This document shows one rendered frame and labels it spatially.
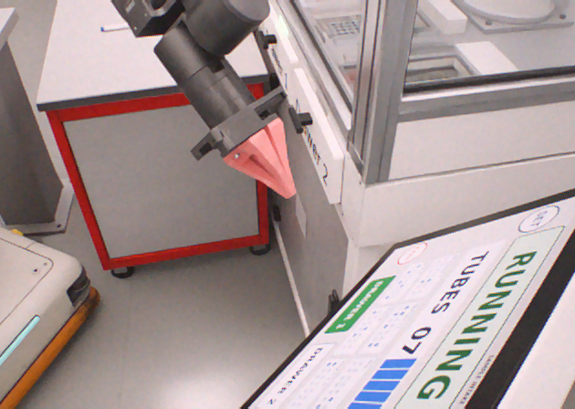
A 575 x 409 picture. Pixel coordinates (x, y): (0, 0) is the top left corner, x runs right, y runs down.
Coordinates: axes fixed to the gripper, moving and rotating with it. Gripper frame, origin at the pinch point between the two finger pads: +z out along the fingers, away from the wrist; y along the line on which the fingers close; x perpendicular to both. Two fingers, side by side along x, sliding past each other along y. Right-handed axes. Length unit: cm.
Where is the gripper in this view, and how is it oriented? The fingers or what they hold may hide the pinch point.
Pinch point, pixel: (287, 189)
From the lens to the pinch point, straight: 57.3
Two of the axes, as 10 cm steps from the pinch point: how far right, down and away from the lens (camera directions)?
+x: -4.9, 2.5, 8.3
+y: 6.5, -5.4, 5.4
